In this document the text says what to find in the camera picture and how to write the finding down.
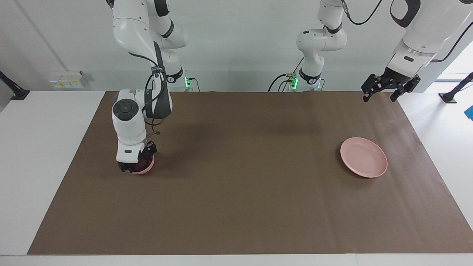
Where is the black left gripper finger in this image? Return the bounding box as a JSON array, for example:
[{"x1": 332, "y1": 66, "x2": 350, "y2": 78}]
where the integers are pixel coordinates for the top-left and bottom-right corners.
[
  {"x1": 361, "y1": 74, "x2": 385, "y2": 103},
  {"x1": 390, "y1": 75, "x2": 421, "y2": 103}
]

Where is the black stand clamp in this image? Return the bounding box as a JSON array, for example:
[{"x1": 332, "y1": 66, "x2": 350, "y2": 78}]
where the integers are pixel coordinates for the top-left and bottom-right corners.
[
  {"x1": 439, "y1": 72, "x2": 473, "y2": 103},
  {"x1": 0, "y1": 70, "x2": 30, "y2": 101}
]

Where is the pink bowl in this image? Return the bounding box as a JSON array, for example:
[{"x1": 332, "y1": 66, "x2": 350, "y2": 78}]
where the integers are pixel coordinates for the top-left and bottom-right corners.
[{"x1": 130, "y1": 154, "x2": 155, "y2": 175}]

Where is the white wall power outlet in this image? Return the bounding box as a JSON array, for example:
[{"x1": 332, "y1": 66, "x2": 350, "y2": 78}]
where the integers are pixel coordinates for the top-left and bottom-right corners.
[{"x1": 49, "y1": 71, "x2": 89, "y2": 89}]

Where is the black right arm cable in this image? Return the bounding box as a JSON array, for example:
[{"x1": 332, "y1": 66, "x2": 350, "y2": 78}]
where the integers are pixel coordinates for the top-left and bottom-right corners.
[{"x1": 127, "y1": 52, "x2": 167, "y2": 143}]

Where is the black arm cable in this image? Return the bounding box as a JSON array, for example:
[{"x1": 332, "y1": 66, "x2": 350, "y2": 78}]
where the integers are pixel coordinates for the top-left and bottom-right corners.
[
  {"x1": 344, "y1": 0, "x2": 473, "y2": 62},
  {"x1": 127, "y1": 52, "x2": 167, "y2": 143}
]

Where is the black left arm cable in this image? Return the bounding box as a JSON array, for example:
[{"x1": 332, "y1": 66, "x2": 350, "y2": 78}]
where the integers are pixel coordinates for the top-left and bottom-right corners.
[{"x1": 344, "y1": 0, "x2": 473, "y2": 62}]

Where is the brown table mat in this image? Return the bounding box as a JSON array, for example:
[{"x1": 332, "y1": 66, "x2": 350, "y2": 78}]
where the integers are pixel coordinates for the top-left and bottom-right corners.
[{"x1": 27, "y1": 91, "x2": 473, "y2": 255}]

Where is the pink plate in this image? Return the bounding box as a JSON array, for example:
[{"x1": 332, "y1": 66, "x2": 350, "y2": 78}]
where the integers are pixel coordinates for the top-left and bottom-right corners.
[{"x1": 340, "y1": 137, "x2": 388, "y2": 178}]

